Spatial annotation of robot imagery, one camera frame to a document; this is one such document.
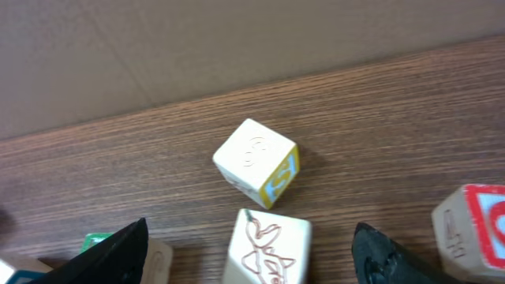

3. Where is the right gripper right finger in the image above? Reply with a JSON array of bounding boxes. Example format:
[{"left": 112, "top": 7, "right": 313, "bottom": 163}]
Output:
[{"left": 351, "top": 222, "right": 462, "bottom": 284}]

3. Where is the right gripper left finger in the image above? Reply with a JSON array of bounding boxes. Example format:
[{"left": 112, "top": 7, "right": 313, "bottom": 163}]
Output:
[{"left": 30, "top": 218, "right": 148, "bottom": 284}]

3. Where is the white block red drawing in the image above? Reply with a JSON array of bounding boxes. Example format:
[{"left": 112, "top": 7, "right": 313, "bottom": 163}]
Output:
[{"left": 222, "top": 208, "right": 312, "bottom": 284}]

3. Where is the green Z block upper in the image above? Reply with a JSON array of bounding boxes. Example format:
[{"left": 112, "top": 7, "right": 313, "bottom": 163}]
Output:
[{"left": 80, "top": 232, "right": 174, "bottom": 284}]

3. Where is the red O block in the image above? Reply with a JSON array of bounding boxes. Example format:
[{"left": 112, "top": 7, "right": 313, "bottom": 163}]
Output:
[{"left": 432, "top": 184, "right": 504, "bottom": 283}]

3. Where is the white block blue side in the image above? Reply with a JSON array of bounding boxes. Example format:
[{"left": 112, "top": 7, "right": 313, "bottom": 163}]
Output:
[{"left": 1, "top": 256, "right": 53, "bottom": 284}]

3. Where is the plain white block top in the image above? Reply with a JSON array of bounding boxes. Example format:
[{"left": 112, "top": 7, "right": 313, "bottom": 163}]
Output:
[{"left": 212, "top": 118, "right": 300, "bottom": 209}]

